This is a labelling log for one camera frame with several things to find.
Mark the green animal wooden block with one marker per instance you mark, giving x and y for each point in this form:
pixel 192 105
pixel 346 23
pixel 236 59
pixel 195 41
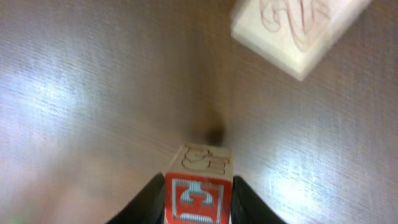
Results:
pixel 294 35

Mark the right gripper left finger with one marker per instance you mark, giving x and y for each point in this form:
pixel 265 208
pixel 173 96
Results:
pixel 147 207

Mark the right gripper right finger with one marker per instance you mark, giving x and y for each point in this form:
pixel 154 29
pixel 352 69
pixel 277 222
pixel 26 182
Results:
pixel 248 208

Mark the red E wooden block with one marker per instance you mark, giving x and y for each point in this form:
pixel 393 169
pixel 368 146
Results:
pixel 199 185

